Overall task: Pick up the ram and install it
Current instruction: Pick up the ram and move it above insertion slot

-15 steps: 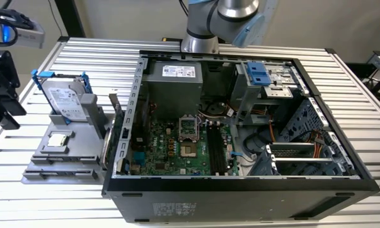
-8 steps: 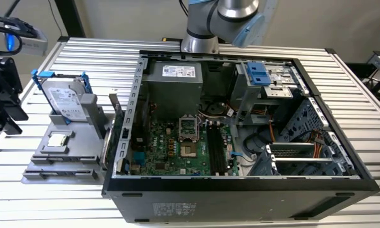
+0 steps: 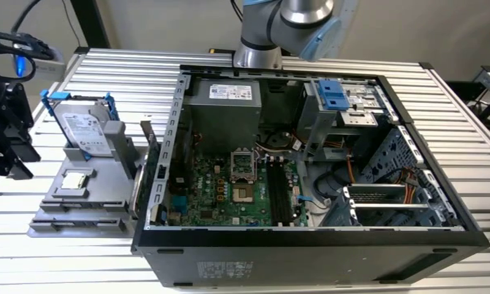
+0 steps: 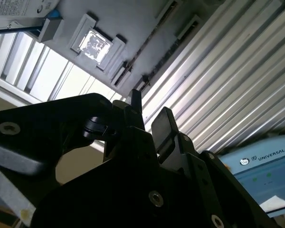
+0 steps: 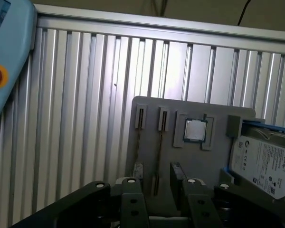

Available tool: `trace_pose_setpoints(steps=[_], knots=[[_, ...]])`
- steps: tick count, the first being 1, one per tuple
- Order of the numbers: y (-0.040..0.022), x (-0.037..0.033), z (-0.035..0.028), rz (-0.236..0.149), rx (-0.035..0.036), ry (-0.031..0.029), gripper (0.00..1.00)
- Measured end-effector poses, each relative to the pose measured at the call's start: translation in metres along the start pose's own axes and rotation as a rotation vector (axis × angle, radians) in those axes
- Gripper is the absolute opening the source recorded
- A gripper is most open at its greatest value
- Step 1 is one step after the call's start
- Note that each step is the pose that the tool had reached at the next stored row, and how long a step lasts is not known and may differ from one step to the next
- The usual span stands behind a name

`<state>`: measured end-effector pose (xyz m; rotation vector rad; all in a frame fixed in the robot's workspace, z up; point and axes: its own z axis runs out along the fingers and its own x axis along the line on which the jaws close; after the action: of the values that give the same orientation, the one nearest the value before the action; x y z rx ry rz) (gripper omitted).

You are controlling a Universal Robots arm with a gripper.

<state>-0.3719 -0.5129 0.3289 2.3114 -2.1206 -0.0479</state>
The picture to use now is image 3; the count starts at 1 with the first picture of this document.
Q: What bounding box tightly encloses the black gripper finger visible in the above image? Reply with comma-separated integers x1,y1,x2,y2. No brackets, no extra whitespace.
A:
2,84,42,163
0,107,35,181

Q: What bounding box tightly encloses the black metal frame post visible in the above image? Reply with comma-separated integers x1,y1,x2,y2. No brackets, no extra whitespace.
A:
71,0,112,50

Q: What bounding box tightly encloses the silver CPU chip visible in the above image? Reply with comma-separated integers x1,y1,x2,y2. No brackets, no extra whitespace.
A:
60,171,90,188

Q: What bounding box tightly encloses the silver disk bay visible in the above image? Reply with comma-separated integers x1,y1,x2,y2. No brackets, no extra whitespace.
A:
321,183,449,228

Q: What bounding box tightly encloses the red yellow wire bundle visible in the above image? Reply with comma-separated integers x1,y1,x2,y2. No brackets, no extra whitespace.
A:
399,167,420,205

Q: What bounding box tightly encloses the grey parts rack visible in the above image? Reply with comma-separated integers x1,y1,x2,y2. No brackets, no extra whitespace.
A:
27,119,148,236

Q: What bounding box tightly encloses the hard disk in blue carrier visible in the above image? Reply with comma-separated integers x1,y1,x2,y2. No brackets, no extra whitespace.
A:
40,88,122,160

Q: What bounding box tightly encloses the yellow white wire bundle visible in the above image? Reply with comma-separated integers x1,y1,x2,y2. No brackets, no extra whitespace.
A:
255,131,308,154

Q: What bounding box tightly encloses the grey power supply box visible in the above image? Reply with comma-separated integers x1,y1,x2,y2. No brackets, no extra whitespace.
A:
183,78,265,154

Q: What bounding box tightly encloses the green graphics card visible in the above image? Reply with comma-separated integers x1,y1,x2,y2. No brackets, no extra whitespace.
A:
131,119,163,220

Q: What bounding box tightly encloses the blue plastic drive latch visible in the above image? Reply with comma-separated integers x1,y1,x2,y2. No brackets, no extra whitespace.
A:
316,78,349,111

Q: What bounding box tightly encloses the black case fan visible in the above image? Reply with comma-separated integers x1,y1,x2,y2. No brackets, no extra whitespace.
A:
179,121,196,192

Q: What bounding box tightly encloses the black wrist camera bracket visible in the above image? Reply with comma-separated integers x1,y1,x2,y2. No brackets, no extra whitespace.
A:
0,27,55,61

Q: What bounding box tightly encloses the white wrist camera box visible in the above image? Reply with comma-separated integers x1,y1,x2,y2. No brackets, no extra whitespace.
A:
28,47,66,82

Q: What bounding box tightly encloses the green motherboard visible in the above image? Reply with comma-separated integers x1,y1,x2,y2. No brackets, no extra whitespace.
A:
167,153,312,227

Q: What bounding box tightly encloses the black PC case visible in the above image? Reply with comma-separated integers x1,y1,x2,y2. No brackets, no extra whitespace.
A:
131,63,490,288

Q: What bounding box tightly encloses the CPU socket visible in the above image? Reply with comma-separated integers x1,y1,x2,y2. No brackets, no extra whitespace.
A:
232,183,257,203

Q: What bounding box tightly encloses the black looped cable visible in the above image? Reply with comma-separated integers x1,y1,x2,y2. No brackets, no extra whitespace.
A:
315,170,351,202

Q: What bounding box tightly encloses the black camera cable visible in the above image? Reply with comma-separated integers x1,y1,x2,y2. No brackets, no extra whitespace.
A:
10,0,44,34

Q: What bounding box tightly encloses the silver socket cover frame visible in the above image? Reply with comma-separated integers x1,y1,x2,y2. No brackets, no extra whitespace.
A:
230,148,257,182

